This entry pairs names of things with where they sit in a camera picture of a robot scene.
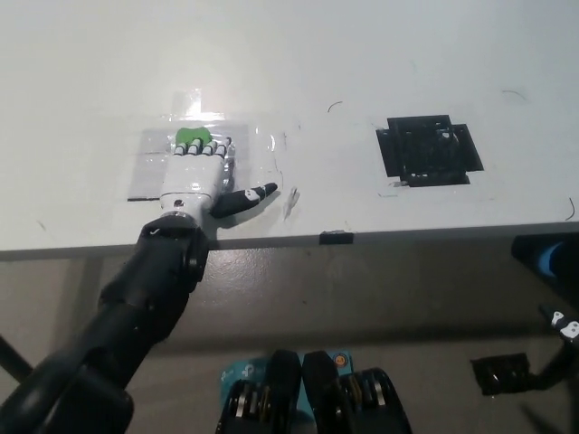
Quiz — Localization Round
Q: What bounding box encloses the black tape square patch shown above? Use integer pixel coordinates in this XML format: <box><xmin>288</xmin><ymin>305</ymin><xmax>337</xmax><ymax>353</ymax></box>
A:
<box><xmin>375</xmin><ymin>113</ymin><xmax>485</xmax><ymax>189</ymax></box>

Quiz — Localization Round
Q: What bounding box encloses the teal router box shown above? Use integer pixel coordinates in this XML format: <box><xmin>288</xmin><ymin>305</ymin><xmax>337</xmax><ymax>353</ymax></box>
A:
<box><xmin>219</xmin><ymin>348</ymin><xmax>354</xmax><ymax>434</ymax></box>

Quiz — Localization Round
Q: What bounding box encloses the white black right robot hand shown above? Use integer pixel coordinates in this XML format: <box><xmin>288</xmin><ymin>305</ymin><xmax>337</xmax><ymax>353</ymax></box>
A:
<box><xmin>538</xmin><ymin>305</ymin><xmax>579</xmax><ymax>341</ymax></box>

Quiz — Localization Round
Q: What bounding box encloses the black object with blue patch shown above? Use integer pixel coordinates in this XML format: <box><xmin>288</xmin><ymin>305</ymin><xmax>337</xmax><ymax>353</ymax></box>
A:
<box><xmin>511</xmin><ymin>233</ymin><xmax>579</xmax><ymax>290</ymax></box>

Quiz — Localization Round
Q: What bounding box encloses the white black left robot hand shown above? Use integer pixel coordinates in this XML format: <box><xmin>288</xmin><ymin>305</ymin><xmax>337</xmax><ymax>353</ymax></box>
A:
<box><xmin>158</xmin><ymin>135</ymin><xmax>280</xmax><ymax>222</ymax></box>

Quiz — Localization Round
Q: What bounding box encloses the small black tape strip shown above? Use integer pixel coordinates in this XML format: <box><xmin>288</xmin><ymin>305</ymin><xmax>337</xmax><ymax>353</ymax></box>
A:
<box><xmin>318</xmin><ymin>230</ymin><xmax>356</xmax><ymax>246</ymax></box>

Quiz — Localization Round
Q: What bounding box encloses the green whiteboard eraser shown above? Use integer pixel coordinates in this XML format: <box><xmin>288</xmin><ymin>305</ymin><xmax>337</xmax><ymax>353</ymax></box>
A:
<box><xmin>174</xmin><ymin>127</ymin><xmax>214</xmax><ymax>146</ymax></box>

